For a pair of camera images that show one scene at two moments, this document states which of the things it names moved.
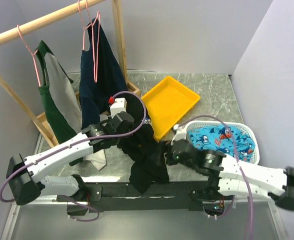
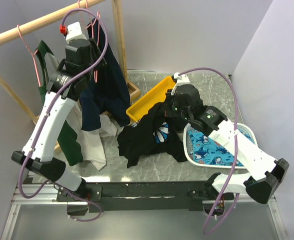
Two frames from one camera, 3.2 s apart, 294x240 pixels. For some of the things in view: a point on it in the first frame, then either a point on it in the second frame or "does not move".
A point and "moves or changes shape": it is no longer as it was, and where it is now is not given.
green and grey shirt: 60,102 does not move
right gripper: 170,162 → 169,98
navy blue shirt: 101,80 does not move
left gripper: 128,131 → 95,51
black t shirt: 150,157 moves or changes shape
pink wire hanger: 89,25 does not move
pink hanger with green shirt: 33,54 does not move
